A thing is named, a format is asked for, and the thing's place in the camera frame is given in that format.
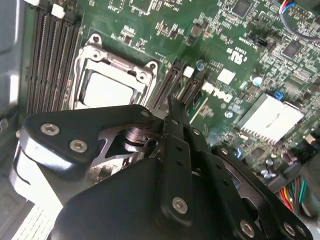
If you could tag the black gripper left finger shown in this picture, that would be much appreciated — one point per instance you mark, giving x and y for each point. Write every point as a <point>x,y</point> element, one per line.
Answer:
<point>62,135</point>

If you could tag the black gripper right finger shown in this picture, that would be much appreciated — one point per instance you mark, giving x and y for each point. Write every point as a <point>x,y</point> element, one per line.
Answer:
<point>222,185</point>

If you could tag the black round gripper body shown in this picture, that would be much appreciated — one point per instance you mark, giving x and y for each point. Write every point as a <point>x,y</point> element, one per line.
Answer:
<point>112,212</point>

